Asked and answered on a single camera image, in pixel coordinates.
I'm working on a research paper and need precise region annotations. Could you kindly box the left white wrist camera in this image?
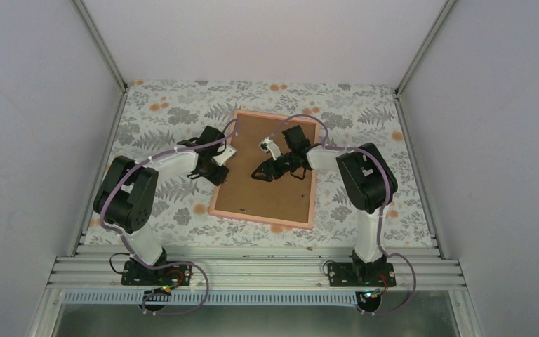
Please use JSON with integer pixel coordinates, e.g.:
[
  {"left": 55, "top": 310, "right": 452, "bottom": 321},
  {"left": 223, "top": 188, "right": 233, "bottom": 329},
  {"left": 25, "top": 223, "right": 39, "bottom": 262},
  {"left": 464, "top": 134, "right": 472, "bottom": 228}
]
[{"left": 212, "top": 145, "right": 237, "bottom": 166}]

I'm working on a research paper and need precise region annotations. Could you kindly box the pink picture frame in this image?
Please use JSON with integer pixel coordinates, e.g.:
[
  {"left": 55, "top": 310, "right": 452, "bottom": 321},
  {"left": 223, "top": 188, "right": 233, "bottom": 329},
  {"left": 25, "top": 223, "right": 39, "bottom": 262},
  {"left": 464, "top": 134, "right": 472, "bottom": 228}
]
[{"left": 208, "top": 109, "right": 322, "bottom": 231}]

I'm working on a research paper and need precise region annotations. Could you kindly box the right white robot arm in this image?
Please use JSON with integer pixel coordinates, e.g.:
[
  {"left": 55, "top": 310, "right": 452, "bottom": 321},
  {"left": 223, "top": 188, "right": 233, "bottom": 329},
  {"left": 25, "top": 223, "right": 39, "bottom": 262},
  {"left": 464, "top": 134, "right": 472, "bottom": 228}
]
[{"left": 251, "top": 126, "right": 397, "bottom": 286}]

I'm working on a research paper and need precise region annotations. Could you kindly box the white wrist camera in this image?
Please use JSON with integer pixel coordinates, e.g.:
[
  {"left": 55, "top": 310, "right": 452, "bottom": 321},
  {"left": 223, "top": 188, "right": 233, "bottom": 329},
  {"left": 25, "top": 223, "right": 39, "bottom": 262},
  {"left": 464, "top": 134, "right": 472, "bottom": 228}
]
[
  {"left": 258, "top": 137, "right": 282, "bottom": 160},
  {"left": 212, "top": 145, "right": 237, "bottom": 166}
]

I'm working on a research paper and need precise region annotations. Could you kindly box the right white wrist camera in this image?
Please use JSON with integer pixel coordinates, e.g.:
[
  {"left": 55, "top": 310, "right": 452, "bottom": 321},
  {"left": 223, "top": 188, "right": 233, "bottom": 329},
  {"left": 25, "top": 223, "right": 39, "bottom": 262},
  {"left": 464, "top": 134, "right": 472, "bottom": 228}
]
[{"left": 258, "top": 137, "right": 282, "bottom": 160}]

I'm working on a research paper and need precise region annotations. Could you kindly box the brown backing board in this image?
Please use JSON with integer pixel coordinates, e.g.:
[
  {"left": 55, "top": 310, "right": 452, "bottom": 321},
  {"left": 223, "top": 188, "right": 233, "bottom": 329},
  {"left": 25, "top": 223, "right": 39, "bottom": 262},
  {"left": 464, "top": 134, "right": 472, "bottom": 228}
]
[{"left": 214, "top": 115, "right": 318, "bottom": 224}]

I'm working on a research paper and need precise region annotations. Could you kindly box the aluminium rail base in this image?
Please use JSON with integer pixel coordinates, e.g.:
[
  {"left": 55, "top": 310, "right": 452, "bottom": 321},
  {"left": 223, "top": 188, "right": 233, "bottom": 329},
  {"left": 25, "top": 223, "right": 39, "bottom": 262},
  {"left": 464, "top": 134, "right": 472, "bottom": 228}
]
[{"left": 47, "top": 244, "right": 467, "bottom": 291}]

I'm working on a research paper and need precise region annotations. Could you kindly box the blue slotted cable duct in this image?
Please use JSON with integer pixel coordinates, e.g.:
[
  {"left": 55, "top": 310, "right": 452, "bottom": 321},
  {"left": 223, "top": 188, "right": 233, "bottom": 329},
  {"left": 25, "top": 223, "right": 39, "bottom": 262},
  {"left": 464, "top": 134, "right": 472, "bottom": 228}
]
[{"left": 60, "top": 289, "right": 357, "bottom": 307}]

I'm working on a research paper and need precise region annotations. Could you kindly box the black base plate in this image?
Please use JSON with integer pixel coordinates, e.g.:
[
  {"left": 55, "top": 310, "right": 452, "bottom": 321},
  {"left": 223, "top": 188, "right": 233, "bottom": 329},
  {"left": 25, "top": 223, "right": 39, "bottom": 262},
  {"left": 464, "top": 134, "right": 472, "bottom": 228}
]
[
  {"left": 120, "top": 259, "right": 192, "bottom": 287},
  {"left": 325, "top": 262, "right": 397, "bottom": 287}
]

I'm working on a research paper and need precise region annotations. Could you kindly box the floral table cloth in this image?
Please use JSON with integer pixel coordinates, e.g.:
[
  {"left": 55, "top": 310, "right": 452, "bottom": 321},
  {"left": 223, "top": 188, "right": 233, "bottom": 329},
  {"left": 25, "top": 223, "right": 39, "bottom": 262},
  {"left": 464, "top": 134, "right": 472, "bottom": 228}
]
[{"left": 86, "top": 79, "right": 433, "bottom": 249}]

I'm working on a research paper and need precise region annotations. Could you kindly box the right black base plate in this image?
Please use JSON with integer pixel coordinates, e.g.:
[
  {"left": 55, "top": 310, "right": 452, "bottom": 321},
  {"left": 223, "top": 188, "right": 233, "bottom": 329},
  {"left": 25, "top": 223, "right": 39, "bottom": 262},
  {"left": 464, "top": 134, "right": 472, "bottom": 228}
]
[{"left": 325, "top": 262, "right": 397, "bottom": 287}]

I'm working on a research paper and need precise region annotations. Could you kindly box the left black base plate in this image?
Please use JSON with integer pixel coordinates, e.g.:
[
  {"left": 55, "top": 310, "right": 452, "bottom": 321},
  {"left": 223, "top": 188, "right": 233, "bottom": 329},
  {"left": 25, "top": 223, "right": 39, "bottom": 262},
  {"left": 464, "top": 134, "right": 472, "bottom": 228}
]
[{"left": 120, "top": 259, "right": 192, "bottom": 287}]

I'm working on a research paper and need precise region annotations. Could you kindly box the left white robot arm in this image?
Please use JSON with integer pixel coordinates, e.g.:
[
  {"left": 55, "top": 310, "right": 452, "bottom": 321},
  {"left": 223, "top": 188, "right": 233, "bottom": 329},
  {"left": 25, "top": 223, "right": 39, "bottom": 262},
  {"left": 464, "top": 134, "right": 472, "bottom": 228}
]
[{"left": 93, "top": 126, "right": 236, "bottom": 284}]

